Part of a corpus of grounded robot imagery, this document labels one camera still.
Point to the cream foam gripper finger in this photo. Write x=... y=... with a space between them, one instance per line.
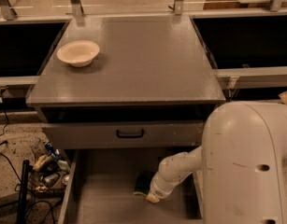
x=152 y=198

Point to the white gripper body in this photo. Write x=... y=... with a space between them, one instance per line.
x=157 y=188

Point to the green and yellow sponge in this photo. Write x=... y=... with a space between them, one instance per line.
x=142 y=185

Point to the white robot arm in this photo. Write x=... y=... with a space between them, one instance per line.
x=243 y=146

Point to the grey open middle drawer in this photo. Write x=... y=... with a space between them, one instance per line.
x=102 y=183

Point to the grey closed top drawer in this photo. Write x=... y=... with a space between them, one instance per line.
x=92 y=135

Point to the grey cabinet with counter top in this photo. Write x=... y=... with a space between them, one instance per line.
x=148 y=69

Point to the black drawer handle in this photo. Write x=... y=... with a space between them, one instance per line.
x=134 y=135

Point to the black stand post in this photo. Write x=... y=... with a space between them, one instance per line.
x=23 y=192

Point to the metal rail frame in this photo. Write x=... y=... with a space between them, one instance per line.
x=32 y=36

